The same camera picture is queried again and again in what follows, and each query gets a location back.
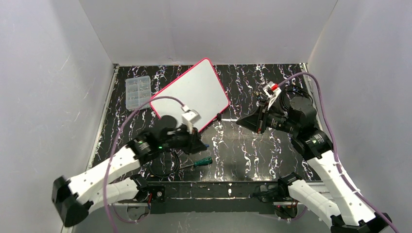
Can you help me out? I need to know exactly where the white marker pen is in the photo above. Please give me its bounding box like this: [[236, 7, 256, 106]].
[[218, 118, 237, 122]]

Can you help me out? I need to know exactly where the pink framed whiteboard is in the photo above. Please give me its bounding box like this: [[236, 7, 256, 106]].
[[152, 58, 229, 132]]

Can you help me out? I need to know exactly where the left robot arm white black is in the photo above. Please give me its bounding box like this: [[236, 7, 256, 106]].
[[51, 115, 208, 227]]

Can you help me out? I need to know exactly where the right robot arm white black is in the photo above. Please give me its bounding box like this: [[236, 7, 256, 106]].
[[236, 97, 391, 233]]

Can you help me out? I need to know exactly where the clear plastic organizer box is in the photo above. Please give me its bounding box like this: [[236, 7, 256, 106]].
[[125, 76, 152, 111]]

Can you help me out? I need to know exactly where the green handled screwdriver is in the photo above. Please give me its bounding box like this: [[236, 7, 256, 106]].
[[179, 157, 213, 169]]

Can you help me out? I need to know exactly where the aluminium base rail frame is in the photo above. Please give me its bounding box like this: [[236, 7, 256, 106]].
[[61, 63, 368, 233]]

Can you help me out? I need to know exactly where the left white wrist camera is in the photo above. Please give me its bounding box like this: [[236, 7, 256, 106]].
[[182, 110, 201, 134]]

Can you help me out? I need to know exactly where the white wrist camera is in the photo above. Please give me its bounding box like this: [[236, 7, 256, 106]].
[[263, 82, 281, 109], [182, 110, 201, 134]]

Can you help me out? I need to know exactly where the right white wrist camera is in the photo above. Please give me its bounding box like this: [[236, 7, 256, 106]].
[[263, 82, 281, 109]]

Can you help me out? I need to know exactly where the black coiled cable front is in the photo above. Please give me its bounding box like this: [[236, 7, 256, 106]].
[[149, 151, 181, 179]]

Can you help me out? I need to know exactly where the black coiled cable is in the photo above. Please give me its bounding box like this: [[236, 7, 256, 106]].
[[279, 85, 314, 112], [149, 151, 181, 179]]

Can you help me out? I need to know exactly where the black coiled cable right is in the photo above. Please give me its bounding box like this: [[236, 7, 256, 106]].
[[279, 85, 314, 112]]

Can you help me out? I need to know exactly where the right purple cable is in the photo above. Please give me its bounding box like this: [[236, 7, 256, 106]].
[[276, 72, 400, 233]]

